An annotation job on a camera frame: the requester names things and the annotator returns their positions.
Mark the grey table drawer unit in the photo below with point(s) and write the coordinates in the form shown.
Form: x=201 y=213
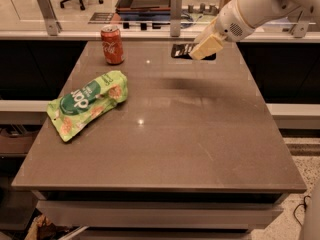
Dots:
x=237 y=219

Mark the black rxbar chocolate bar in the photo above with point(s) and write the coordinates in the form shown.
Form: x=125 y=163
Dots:
x=182 y=50

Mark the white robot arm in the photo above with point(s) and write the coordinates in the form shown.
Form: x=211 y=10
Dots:
x=256 y=13

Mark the orange soda can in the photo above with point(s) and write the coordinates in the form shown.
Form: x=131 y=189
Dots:
x=112 y=44

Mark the left metal glass post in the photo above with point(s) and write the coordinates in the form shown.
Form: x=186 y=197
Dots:
x=52 y=24

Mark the metal glass post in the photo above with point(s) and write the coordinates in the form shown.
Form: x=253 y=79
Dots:
x=52 y=24
x=175 y=17
x=301 y=21

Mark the middle metal glass post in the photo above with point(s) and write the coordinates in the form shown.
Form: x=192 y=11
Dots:
x=175 y=17

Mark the right metal glass post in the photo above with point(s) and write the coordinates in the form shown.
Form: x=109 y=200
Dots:
x=301 y=21

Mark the green rice chip bag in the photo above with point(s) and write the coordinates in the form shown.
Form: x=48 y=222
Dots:
x=70 y=113

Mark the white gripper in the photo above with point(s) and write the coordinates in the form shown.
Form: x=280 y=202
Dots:
x=231 y=24

